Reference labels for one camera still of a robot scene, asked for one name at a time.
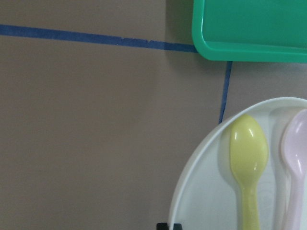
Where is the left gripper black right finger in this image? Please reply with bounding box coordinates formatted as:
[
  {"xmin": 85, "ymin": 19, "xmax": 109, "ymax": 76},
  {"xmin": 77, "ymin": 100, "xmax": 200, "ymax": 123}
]
[{"xmin": 173, "ymin": 223, "xmax": 183, "ymax": 230}]

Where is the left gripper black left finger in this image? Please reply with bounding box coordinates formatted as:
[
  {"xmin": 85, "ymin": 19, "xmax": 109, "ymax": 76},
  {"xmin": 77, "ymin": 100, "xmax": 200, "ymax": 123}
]
[{"xmin": 156, "ymin": 222, "xmax": 169, "ymax": 230}]

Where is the white round plate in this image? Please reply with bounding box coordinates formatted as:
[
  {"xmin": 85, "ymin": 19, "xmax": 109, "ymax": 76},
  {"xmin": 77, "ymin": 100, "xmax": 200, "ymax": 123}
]
[{"xmin": 168, "ymin": 97, "xmax": 307, "ymax": 230}]

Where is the yellow plastic spoon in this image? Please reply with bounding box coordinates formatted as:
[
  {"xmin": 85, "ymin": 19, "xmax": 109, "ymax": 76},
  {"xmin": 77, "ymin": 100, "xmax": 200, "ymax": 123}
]
[{"xmin": 229, "ymin": 114, "xmax": 269, "ymax": 230}]

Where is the pink plastic spoon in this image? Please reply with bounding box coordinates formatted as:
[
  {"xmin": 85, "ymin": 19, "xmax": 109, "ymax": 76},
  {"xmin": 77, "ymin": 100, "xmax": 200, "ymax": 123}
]
[{"xmin": 281, "ymin": 109, "xmax": 307, "ymax": 230}]

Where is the green plastic tray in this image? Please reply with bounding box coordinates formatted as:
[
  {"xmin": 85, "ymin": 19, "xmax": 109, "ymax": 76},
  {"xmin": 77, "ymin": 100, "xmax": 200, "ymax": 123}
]
[{"xmin": 192, "ymin": 0, "xmax": 307, "ymax": 63}]

